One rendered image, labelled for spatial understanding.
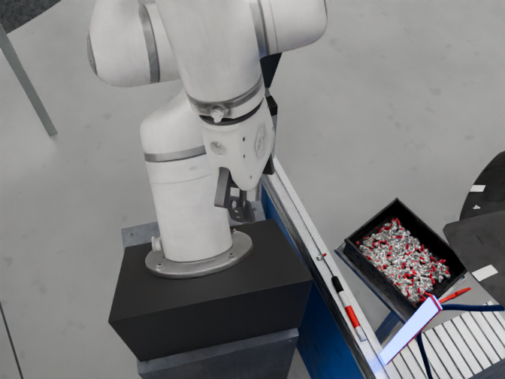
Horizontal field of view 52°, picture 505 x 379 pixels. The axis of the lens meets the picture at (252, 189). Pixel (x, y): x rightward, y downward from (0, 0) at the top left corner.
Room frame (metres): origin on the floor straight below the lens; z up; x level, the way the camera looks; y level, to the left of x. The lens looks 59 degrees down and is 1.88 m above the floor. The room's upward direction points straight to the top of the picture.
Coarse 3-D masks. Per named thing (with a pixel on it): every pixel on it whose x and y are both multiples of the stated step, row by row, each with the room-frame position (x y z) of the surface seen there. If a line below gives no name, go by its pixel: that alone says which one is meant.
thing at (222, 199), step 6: (222, 168) 0.32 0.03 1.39; (222, 174) 0.32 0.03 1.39; (228, 174) 0.32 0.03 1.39; (222, 180) 0.31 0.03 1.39; (228, 180) 0.31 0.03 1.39; (216, 186) 0.31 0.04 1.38; (222, 186) 0.31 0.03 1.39; (228, 186) 0.31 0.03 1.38; (216, 192) 0.30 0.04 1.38; (222, 192) 0.30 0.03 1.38; (228, 192) 0.30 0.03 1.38; (216, 198) 0.29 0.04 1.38; (222, 198) 0.29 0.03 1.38; (228, 198) 0.30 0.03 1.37; (216, 204) 0.29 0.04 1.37; (222, 204) 0.29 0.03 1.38; (228, 204) 0.29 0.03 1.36
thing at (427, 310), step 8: (424, 304) 0.24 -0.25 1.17; (432, 304) 0.23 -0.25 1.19; (416, 312) 0.24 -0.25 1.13; (424, 312) 0.23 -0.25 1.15; (432, 312) 0.23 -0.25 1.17; (416, 320) 0.23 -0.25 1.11; (424, 320) 0.23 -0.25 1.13; (408, 328) 0.24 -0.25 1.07; (416, 328) 0.23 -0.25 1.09; (400, 336) 0.24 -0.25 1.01; (408, 336) 0.23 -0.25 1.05; (392, 344) 0.24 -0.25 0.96; (400, 344) 0.23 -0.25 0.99; (384, 352) 0.24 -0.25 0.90; (392, 352) 0.23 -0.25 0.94; (384, 360) 0.23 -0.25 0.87
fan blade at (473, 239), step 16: (448, 224) 0.40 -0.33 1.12; (464, 224) 0.39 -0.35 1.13; (480, 224) 0.38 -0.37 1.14; (496, 224) 0.38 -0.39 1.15; (448, 240) 0.36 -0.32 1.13; (464, 240) 0.36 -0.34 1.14; (480, 240) 0.35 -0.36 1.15; (496, 240) 0.35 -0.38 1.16; (464, 256) 0.32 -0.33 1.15; (480, 256) 0.32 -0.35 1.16; (496, 256) 0.32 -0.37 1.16; (496, 288) 0.26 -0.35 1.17
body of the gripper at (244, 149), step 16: (256, 112) 0.37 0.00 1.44; (208, 128) 0.34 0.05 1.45; (224, 128) 0.34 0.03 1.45; (240, 128) 0.34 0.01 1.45; (256, 128) 0.36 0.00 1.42; (272, 128) 0.40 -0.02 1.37; (208, 144) 0.34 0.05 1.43; (224, 144) 0.33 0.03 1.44; (240, 144) 0.33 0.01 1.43; (256, 144) 0.35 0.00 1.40; (272, 144) 0.38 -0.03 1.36; (208, 160) 0.33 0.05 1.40; (224, 160) 0.32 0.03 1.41; (240, 160) 0.32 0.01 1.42; (256, 160) 0.34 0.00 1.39; (240, 176) 0.32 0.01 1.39; (256, 176) 0.33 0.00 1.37
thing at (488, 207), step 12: (504, 156) 0.63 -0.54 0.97; (492, 168) 0.61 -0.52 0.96; (504, 168) 0.60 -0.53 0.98; (480, 180) 0.59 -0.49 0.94; (492, 180) 0.58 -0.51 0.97; (504, 180) 0.56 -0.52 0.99; (480, 192) 0.56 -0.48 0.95; (492, 192) 0.55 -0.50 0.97; (504, 192) 0.53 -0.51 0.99; (468, 204) 0.54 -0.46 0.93; (492, 204) 0.52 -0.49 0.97; (504, 204) 0.51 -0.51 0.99; (468, 216) 0.51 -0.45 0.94
